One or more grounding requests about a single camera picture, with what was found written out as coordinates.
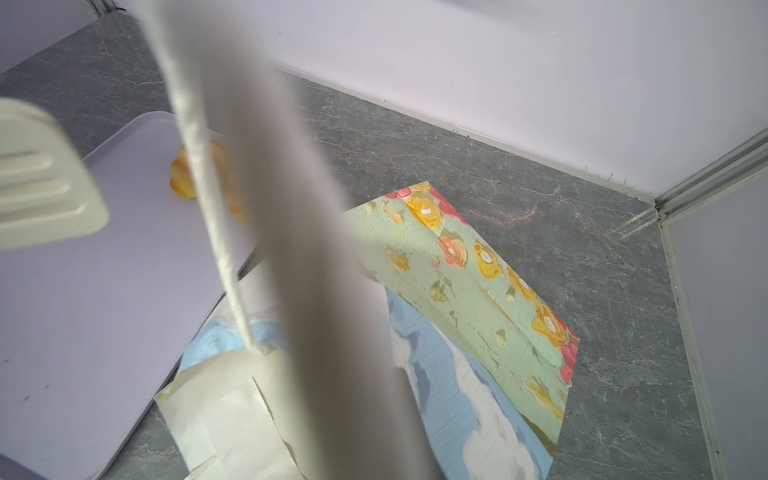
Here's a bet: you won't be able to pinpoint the yellow twisted bread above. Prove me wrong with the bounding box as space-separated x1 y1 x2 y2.
169 140 248 222

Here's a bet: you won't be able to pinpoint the white kitchen tongs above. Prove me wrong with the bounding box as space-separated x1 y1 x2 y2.
1 97 110 251

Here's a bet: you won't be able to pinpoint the lavender tray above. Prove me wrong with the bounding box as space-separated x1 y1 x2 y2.
1 112 223 479

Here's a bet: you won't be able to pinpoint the aluminium frame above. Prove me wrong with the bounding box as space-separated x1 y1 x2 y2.
616 131 767 479

